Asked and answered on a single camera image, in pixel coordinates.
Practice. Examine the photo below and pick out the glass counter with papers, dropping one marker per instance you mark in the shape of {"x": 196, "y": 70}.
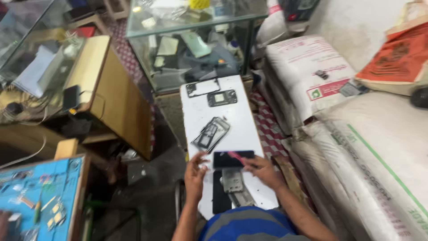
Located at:
{"x": 33, "y": 67}

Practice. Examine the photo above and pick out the grey phone part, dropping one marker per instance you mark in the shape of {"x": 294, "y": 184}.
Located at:
{"x": 351, "y": 88}

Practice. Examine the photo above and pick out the thin black phone frame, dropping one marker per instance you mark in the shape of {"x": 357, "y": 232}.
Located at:
{"x": 191, "y": 89}

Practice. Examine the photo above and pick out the person's left fingers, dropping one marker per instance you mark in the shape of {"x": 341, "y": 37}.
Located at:
{"x": 200, "y": 160}

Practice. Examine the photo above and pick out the pile of black phone frames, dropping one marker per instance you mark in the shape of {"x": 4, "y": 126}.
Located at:
{"x": 210, "y": 134}

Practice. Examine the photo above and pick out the green metal stool frame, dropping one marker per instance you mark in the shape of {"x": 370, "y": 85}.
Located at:
{"x": 110, "y": 214}

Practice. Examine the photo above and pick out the wooden block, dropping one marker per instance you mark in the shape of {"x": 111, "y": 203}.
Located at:
{"x": 66, "y": 149}

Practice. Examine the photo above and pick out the large white sack green stripe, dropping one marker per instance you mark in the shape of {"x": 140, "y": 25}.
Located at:
{"x": 367, "y": 167}

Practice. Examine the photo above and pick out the white work board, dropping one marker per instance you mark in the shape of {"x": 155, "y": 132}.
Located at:
{"x": 230, "y": 134}

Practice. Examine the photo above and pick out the black box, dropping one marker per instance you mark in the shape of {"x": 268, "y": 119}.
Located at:
{"x": 299, "y": 10}

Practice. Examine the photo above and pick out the orange printed bag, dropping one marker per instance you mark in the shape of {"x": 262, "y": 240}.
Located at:
{"x": 398, "y": 60}

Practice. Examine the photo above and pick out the black smartphone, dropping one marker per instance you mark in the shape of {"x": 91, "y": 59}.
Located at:
{"x": 222, "y": 160}

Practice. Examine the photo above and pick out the person's right fingers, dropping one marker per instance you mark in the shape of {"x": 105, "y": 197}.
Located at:
{"x": 252, "y": 163}

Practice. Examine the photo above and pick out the grey metal phone midframe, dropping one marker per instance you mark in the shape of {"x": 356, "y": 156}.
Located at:
{"x": 242, "y": 199}
{"x": 232, "y": 180}

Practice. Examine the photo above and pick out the person's blue grey striped shirt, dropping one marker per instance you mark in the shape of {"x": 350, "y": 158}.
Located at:
{"x": 247, "y": 224}

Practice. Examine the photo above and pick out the glass display case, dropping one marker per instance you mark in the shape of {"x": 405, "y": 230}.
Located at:
{"x": 187, "y": 50}

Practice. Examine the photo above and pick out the black phone back housing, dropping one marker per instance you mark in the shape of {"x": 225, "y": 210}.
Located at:
{"x": 230, "y": 97}

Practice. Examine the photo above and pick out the small black phone part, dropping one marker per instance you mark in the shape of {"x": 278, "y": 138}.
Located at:
{"x": 321, "y": 74}

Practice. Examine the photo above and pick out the blue repair mat with parts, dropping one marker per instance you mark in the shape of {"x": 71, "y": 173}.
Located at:
{"x": 40, "y": 197}

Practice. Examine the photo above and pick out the black phone screen panel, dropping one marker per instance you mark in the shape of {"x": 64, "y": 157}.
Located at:
{"x": 220, "y": 197}

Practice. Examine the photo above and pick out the plain white sack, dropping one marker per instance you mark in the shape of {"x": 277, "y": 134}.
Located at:
{"x": 272, "y": 28}

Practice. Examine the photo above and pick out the wooden plank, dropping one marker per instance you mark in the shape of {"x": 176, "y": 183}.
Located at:
{"x": 291, "y": 180}

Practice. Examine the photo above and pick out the white sack with red print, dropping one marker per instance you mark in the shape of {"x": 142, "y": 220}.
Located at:
{"x": 301, "y": 73}

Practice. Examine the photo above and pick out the black round object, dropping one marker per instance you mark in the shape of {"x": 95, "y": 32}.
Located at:
{"x": 419, "y": 97}

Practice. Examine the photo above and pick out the pink pry tool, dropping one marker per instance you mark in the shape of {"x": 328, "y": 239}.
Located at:
{"x": 235, "y": 157}

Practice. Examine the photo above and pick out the wooden desk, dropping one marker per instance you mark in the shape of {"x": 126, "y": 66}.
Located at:
{"x": 113, "y": 100}

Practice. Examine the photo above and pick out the person's left hand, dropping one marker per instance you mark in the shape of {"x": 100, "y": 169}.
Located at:
{"x": 194, "y": 179}

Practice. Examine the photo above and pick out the red checkered cloth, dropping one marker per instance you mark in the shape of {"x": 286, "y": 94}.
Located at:
{"x": 267, "y": 124}

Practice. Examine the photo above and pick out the black charger adapter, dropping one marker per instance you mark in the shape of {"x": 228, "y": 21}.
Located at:
{"x": 71, "y": 97}

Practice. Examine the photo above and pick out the person's right hand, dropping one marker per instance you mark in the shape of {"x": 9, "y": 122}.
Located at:
{"x": 266, "y": 174}

